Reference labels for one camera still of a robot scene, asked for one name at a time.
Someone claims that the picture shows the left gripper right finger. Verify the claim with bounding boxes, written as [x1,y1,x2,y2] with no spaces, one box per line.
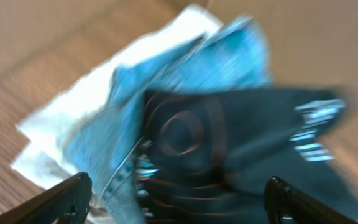
[264,177,358,224]

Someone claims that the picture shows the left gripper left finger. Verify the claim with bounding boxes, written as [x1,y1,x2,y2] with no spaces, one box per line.
[0,172,92,224]

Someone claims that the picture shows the black cycling jersey orange lines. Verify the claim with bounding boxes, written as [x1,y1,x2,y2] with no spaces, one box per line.
[140,88,358,223]

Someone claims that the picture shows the folded white cloth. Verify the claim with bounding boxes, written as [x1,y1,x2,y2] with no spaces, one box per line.
[9,3,225,224]

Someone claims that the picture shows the folded blue jeans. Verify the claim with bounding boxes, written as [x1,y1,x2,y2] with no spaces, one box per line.
[64,17,270,223]

